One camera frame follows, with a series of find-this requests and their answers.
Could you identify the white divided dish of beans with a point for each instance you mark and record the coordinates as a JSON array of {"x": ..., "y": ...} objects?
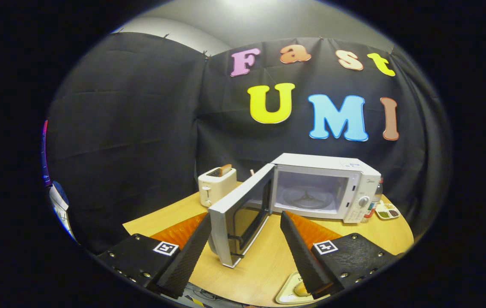
[{"x": 387, "y": 211}]

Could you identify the toast slice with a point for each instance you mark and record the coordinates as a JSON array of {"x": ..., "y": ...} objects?
[{"x": 226, "y": 169}]

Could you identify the golden bread bun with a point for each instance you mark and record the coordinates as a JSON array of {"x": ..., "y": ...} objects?
[{"x": 300, "y": 290}]

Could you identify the clear bottle with red label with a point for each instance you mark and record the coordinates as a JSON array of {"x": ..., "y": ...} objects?
[{"x": 373, "y": 205}]

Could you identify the white microwave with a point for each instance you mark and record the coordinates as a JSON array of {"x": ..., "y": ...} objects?
[{"x": 311, "y": 161}]

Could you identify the computer monitor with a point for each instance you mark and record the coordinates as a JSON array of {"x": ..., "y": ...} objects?
[{"x": 45, "y": 158}]

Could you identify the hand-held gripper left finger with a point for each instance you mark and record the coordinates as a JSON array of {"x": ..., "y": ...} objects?
[{"x": 189, "y": 256}]

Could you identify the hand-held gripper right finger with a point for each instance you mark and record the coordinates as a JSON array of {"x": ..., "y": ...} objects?
[{"x": 303, "y": 256}]

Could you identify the white toaster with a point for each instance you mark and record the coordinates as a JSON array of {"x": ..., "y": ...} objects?
[{"x": 215, "y": 188}]

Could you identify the cream serving tray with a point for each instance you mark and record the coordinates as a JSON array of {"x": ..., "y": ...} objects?
[{"x": 285, "y": 293}]

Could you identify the white device with blue cap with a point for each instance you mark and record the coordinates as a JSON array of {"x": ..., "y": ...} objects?
[{"x": 60, "y": 201}]

